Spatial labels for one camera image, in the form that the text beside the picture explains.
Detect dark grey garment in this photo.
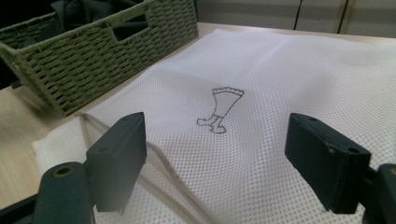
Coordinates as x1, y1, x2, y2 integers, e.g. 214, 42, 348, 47
18, 0, 150, 43

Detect beige cabinet panels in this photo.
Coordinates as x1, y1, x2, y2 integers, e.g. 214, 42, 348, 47
195, 0, 396, 39

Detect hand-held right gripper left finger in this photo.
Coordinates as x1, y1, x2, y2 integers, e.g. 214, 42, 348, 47
85, 111, 148, 216

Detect green woven basket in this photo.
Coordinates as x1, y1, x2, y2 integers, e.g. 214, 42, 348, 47
0, 0, 200, 118

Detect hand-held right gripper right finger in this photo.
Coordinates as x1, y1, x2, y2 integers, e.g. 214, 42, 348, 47
284, 112, 373, 215

